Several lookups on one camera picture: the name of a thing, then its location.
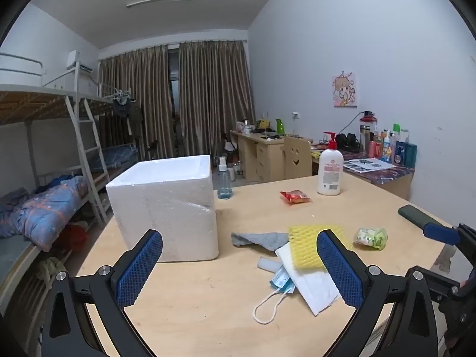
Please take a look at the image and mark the blue garment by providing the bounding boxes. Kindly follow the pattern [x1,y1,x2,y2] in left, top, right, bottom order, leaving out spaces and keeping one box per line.
[48,174,77,188]

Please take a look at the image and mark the row of toiletry bottles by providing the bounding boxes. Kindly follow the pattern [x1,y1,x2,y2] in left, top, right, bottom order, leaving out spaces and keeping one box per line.
[368,123,418,168]

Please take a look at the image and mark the clear spray bottle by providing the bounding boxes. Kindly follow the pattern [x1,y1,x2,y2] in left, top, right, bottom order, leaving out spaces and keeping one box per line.
[217,157,233,199]

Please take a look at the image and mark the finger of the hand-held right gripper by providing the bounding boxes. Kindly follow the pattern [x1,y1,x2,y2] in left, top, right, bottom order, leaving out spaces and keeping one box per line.
[426,266,462,300]
[422,222,462,246]

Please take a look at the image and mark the blue plaid bedding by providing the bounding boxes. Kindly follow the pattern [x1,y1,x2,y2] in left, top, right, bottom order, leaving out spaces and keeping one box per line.
[89,145,138,173]

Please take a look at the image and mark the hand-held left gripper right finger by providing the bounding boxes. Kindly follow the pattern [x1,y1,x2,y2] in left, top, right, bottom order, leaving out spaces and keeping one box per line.
[316,229,445,357]

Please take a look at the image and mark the blue orange quilt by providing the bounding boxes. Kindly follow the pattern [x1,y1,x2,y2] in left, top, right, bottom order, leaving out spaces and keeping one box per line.
[0,176,90,251]

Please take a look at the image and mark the pink cartoon wall poster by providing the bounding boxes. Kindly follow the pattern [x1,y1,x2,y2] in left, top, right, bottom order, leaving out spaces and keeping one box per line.
[332,73,358,108]

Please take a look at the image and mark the white lotion pump bottle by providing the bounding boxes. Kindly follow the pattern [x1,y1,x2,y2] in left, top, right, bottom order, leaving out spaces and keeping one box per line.
[317,131,343,196]

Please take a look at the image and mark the small translucent plastic wrapper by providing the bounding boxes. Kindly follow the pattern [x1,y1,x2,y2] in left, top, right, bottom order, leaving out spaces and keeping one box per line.
[257,256,283,273]

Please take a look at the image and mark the blue face mask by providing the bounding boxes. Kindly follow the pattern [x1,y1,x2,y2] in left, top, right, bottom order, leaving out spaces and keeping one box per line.
[253,266,297,324]

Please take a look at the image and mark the white metal bunk bed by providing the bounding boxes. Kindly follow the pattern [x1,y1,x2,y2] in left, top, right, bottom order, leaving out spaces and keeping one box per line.
[0,52,138,306]

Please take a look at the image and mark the white face mask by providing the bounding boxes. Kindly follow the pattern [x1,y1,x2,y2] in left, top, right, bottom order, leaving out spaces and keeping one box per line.
[275,243,341,316]

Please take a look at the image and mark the ceiling tube light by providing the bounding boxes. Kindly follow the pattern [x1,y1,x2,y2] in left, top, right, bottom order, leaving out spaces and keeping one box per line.
[126,0,200,8]

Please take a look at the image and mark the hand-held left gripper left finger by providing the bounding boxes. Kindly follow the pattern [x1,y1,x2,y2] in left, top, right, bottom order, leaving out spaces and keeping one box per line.
[41,228,164,357]

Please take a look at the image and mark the grey cloth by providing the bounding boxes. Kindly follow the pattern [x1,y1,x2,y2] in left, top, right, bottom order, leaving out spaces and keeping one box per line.
[231,231,291,251]

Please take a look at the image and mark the printed paper sheet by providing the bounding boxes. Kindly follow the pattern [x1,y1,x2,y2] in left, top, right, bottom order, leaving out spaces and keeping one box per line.
[344,158,397,173]

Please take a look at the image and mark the dark hanging clothes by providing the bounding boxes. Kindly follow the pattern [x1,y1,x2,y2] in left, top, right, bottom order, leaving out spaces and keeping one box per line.
[113,97,144,136]

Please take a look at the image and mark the wooden desk with drawers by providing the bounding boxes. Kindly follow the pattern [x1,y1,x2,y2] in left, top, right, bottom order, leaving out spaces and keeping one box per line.
[231,130,313,184]

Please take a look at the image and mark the brown curtain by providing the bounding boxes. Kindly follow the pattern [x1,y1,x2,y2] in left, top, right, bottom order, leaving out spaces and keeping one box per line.
[98,45,179,160]
[178,40,256,157]

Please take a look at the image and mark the black phone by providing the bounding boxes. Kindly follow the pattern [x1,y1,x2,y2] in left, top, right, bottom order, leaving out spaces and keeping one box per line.
[398,204,443,229]

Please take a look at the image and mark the red lid water bottle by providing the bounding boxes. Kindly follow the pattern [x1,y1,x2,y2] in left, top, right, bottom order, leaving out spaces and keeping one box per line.
[359,111,378,157]

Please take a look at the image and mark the red bag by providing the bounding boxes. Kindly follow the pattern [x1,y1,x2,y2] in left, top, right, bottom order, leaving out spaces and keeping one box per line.
[59,223,88,253]

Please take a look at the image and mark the wooden smiley chair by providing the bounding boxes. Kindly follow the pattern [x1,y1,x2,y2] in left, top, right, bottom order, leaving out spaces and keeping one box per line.
[283,136,313,181]

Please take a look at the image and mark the desk with patterned cover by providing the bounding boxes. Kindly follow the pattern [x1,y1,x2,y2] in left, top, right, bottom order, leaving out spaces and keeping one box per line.
[312,145,415,201]

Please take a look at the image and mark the green white plastic packet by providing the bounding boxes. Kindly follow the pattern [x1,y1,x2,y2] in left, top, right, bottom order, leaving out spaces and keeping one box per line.
[353,227,388,250]

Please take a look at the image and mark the white foam box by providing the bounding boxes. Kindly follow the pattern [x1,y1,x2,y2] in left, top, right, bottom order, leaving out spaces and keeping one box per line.
[106,154,220,263]

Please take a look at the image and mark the khaki cloth bundle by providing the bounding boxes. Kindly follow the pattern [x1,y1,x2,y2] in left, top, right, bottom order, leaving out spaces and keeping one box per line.
[37,256,68,291]

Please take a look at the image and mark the yellow sponge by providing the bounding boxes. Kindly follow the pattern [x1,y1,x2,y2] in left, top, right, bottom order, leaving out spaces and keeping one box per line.
[288,225,354,269]

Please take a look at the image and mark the red snack packet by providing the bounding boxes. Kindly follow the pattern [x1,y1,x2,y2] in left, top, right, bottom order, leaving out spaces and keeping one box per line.
[280,190,311,205]

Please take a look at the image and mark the white air conditioner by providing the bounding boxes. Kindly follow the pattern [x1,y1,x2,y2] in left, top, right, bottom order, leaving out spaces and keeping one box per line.
[66,50,93,73]

